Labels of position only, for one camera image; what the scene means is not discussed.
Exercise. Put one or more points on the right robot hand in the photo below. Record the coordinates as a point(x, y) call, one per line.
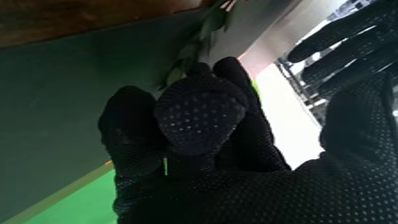
point(249, 193)

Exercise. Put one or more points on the green sprig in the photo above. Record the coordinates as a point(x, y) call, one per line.
point(208, 25)

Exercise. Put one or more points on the dark mat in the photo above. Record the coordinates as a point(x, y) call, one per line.
point(59, 116)

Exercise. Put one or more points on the white sheet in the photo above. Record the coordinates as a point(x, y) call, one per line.
point(254, 26)

